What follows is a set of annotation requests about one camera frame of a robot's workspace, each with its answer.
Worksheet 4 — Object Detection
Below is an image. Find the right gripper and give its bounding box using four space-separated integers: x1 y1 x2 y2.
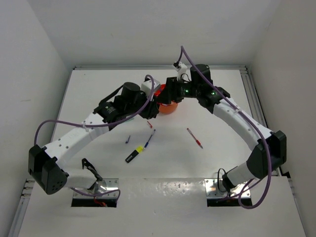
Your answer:
157 77 200 104

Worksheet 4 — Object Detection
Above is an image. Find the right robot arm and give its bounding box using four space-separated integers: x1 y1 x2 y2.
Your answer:
158 62 287 192

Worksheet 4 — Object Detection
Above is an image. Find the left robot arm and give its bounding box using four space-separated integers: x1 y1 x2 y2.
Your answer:
28 79 160 195

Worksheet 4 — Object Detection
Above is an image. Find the orange round container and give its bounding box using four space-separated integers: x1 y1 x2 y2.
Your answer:
154 83 179 115

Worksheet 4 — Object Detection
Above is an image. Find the blue pen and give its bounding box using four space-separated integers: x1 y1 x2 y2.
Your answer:
143 129 156 151

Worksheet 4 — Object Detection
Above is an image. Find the yellow highlighter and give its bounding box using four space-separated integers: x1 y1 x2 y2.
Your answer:
125 146 144 163

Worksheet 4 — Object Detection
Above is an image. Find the red pen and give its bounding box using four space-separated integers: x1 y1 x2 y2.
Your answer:
187 128 203 149

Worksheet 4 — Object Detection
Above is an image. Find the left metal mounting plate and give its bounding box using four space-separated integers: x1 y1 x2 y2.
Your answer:
73 178 120 200

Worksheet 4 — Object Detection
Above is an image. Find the metal mounting plate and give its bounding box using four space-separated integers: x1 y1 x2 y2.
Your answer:
204 178 251 200
73 178 120 200

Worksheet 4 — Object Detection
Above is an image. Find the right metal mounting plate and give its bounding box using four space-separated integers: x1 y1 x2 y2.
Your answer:
204 178 251 200

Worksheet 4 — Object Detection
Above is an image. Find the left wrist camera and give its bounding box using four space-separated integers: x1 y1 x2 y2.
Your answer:
141 79 160 99

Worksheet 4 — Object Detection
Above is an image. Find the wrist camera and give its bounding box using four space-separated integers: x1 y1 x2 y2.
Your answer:
141 79 160 99
172 62 187 80

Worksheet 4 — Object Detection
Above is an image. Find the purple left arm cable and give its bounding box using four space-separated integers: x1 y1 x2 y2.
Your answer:
34 74 155 200

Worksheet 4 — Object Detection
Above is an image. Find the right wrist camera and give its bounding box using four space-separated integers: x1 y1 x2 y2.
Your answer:
172 62 187 80

